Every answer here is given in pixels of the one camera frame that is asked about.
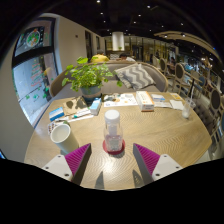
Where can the clear plastic bottle white cap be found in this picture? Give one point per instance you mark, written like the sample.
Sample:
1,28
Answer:
112,131

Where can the white round column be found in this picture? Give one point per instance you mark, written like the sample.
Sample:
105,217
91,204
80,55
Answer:
118,41

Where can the blister pack of pills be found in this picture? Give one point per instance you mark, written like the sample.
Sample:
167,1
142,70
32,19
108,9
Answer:
53,126

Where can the group of ceiling spotlights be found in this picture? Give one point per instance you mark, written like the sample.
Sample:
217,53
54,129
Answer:
148,6

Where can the flat round red coaster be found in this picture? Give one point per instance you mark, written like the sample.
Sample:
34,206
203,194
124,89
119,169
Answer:
115,153

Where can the clear plastic cup with straw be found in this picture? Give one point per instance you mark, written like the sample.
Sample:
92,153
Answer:
186,110

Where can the grey curved sofa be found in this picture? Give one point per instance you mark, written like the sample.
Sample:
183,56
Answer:
160,78

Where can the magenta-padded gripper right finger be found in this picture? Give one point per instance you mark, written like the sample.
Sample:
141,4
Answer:
165,166

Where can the person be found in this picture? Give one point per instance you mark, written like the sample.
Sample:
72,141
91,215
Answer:
126,57
99,58

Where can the group of round-backed chairs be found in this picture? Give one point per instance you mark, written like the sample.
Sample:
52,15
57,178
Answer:
180,71

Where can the white tube green cap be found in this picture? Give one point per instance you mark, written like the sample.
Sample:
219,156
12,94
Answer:
81,115

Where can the dark-framed window with decorations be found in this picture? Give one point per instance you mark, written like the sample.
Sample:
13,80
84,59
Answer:
31,73

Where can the green plant in blue pot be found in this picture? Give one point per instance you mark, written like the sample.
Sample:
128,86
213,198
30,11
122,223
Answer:
86,75

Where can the white carton with orange print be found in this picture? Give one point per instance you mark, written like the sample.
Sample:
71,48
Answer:
145,100

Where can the white paper napkin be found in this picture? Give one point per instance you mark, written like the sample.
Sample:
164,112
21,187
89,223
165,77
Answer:
177,105

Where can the printed white leaflet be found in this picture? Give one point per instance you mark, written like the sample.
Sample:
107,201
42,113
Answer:
121,100

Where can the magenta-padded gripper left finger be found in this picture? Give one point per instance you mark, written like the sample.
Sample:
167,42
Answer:
60,166

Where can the small blue white box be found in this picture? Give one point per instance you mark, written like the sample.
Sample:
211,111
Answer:
158,97

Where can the blue and white flat box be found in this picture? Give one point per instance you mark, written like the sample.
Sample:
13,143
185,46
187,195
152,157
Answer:
56,114

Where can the small light blue carton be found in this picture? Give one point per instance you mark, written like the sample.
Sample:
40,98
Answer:
95,106

